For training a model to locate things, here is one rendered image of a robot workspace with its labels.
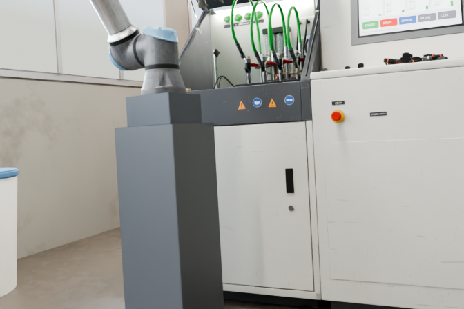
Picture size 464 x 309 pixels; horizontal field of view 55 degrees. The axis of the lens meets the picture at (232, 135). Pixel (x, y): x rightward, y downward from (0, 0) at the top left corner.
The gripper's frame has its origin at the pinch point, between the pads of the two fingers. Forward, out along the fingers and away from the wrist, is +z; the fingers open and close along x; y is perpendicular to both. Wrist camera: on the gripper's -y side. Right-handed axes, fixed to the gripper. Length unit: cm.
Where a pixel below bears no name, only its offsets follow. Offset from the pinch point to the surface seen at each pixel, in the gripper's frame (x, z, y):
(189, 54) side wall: -33.6, 19.0, -7.5
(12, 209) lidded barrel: -127, 22, 68
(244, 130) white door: -1, 41, 38
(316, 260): 13, 87, 74
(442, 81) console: 74, 54, 28
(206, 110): -15.5, 28.9, 31.8
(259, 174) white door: 0, 56, 51
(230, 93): -2.7, 28.2, 27.5
